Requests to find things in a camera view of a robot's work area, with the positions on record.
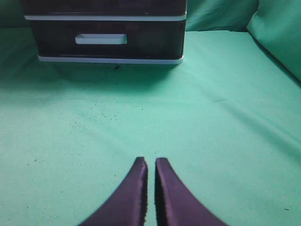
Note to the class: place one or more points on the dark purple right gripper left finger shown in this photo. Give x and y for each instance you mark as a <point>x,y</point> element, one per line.
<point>127,205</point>

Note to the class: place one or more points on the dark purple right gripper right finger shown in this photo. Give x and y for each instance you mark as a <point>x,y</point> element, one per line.
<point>175,204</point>

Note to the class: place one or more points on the green cloth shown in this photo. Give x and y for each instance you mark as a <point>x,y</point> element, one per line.
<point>228,119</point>

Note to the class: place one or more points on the dark bottom drawer white handle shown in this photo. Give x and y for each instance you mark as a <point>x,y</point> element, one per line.
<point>145,40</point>

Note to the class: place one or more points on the white frame drawer cabinet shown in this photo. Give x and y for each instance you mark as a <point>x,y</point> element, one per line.
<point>105,10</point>

